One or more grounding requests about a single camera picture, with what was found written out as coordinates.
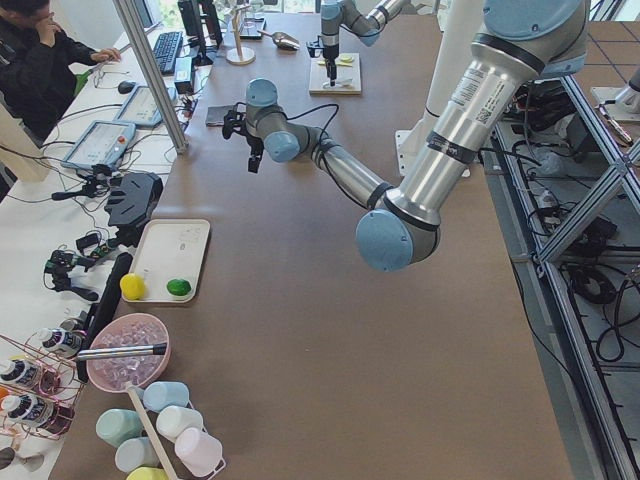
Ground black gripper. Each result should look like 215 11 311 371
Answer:
306 35 339 86
222 102 263 174

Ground white ceramic spoon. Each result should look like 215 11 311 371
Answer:
322 79 353 89

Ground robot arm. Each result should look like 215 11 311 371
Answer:
306 0 409 87
222 1 589 272

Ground steel scoop in bowl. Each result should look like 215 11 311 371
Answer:
75 343 169 362

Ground pink bowl of ice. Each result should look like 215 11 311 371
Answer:
86 313 171 393

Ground yellow plastic knife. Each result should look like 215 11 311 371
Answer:
317 60 353 67

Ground bamboo cutting board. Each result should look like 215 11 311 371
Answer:
308 53 362 95

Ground steel scoop on table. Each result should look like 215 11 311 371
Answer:
258 29 300 51

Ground grey folded cloth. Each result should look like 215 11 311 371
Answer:
205 104 237 128

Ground black framed tray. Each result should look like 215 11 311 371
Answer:
240 18 266 40

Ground wooden mug tree stand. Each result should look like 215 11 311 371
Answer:
226 5 256 66

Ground cream serving tray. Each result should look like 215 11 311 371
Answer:
121 219 211 304

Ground teach pendant tablet far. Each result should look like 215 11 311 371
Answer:
114 85 162 129

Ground teach pendant tablet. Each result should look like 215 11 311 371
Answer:
61 121 137 171
114 85 162 129

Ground computer monitor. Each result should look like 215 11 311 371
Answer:
177 0 223 66

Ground black keyboard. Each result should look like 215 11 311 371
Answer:
152 31 183 76

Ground green lime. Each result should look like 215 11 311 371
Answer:
166 278 192 297

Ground computer mouse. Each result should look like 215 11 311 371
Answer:
117 81 136 95

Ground teach pendant tablet near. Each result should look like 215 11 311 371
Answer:
61 121 137 171

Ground yellow lemon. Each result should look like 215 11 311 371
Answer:
119 273 146 301

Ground person in black jacket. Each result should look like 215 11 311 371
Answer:
1 1 121 142

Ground blue pastel cup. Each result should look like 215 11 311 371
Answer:
143 381 190 413

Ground white pastel cup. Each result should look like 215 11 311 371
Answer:
156 405 204 442

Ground pink pastel cup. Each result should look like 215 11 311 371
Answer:
174 427 224 478

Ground green pastel cup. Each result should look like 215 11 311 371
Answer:
95 409 143 448

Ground pale blue cup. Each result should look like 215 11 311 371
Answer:
115 437 160 473

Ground yellow pastel cup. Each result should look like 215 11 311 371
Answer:
126 466 169 480

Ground aluminium frame post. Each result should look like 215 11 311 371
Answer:
112 0 188 155

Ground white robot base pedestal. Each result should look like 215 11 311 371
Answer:
395 0 484 176

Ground copper wire bottle rack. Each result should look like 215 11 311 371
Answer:
1 335 85 440

